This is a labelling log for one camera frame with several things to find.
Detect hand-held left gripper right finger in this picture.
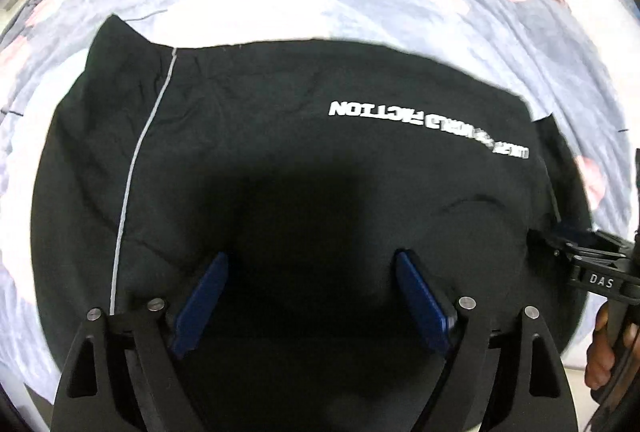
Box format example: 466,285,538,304
394,249,579,432

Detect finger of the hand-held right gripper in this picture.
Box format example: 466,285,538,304
559,222,640,259
529,229,588,266

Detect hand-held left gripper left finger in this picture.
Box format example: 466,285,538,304
50,251,232,432

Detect black garment with white piping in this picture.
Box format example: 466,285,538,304
30,15,595,432

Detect person's right hand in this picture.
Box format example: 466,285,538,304
584,302,621,390

